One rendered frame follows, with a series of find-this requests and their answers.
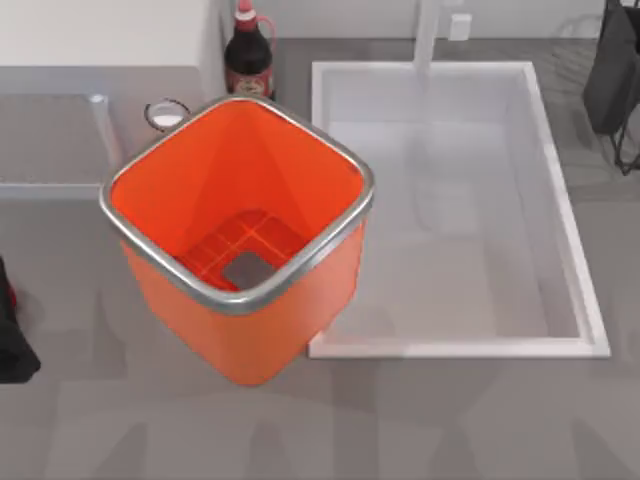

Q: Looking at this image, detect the orange bin with metal rim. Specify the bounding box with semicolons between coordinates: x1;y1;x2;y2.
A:
101;94;376;387

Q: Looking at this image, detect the dark bottle with red cap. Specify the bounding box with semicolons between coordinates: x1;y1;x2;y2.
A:
223;0;278;102

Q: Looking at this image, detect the white cup with dark rim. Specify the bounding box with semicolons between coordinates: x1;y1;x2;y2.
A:
143;97;193;132

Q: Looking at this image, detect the tall white tap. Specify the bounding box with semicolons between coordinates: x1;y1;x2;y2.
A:
412;0;440;91

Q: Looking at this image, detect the white sink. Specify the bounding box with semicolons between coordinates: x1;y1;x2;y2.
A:
307;60;612;360

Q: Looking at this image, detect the small white box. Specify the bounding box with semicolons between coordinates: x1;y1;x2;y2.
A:
448;13;473;42

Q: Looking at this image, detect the grey cabinet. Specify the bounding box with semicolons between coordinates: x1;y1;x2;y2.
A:
0;66;207;201

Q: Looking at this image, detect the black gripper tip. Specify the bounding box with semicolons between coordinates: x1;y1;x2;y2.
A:
0;255;42;385

